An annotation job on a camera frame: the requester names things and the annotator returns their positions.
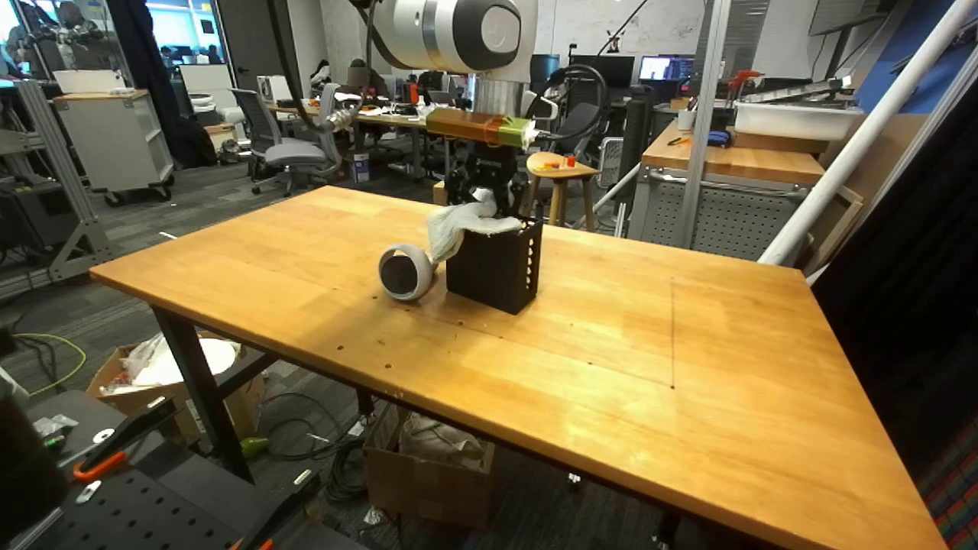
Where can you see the brown cardboard box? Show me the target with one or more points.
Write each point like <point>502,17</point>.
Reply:
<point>424,468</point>

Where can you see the grey office chair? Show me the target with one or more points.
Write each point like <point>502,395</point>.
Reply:
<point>276,154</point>

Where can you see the white diagonal pole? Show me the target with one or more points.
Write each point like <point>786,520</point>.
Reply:
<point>847,161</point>

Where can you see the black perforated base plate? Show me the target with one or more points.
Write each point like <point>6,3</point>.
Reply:
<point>113,505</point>

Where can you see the laptop screen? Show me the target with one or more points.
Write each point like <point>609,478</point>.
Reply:
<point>664,69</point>

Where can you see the white towel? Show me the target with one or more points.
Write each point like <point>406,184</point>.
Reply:
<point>451,223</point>

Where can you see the white rolling cart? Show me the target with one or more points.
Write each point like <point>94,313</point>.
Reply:
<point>113,134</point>

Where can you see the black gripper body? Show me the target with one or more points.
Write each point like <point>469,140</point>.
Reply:
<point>493,169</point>

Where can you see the small black basket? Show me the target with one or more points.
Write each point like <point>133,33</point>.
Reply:
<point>495,271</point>

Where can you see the round wooden stool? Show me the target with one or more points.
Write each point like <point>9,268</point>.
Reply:
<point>551,176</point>

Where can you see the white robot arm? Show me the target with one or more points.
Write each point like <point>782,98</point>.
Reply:
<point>476,39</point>

